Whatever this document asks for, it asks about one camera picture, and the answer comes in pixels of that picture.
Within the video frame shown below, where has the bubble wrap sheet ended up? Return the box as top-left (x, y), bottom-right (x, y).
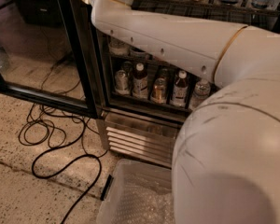
top-left (111, 175), bottom-right (175, 224)

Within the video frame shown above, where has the clear plastic bin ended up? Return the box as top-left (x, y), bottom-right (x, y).
top-left (96, 159), bottom-right (175, 224)

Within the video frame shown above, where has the brown juice bottle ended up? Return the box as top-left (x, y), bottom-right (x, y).
top-left (133, 63), bottom-right (148, 99)
top-left (170, 70), bottom-right (189, 107)

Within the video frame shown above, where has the blue pepsi can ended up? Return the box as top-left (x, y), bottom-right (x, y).
top-left (130, 47), bottom-right (149, 59)

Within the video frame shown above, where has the brown juice bottle right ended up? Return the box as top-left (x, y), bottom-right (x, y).
top-left (170, 70), bottom-right (189, 107)

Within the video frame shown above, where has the stainless steel display fridge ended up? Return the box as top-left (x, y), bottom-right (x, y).
top-left (83, 0), bottom-right (280, 170)

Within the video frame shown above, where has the open glass fridge door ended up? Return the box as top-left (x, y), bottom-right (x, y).
top-left (0, 0), bottom-right (98, 119)

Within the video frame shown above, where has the water bottle bottom left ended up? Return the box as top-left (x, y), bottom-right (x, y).
top-left (189, 79), bottom-right (211, 110)

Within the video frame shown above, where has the clear water bottle middle shelf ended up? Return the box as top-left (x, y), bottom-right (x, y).
top-left (108, 37), bottom-right (130, 55)

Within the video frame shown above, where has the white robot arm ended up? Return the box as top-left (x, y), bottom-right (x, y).
top-left (91, 0), bottom-right (280, 224)

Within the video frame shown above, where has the gold can bottom shelf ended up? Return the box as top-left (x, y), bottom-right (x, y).
top-left (150, 77), bottom-right (167, 104)

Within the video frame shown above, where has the black floor cable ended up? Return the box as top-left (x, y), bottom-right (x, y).
top-left (18, 53), bottom-right (108, 224)

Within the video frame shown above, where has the silver can bottom shelf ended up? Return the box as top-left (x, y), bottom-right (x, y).
top-left (115, 70), bottom-right (130, 95)

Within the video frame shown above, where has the brown juice bottle left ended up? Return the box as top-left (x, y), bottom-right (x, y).
top-left (133, 63), bottom-right (148, 99)

